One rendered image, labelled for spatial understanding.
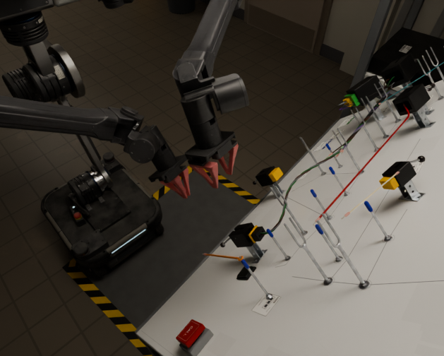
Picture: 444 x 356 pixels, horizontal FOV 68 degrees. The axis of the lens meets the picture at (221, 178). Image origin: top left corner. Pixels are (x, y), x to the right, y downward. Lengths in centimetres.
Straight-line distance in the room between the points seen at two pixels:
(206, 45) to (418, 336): 63
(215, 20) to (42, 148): 232
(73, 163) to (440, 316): 252
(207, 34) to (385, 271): 59
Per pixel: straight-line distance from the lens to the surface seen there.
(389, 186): 71
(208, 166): 66
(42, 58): 131
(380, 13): 141
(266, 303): 69
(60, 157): 282
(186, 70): 69
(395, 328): 53
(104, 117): 78
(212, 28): 80
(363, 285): 59
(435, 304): 53
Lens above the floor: 180
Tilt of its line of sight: 49 degrees down
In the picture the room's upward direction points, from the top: straight up
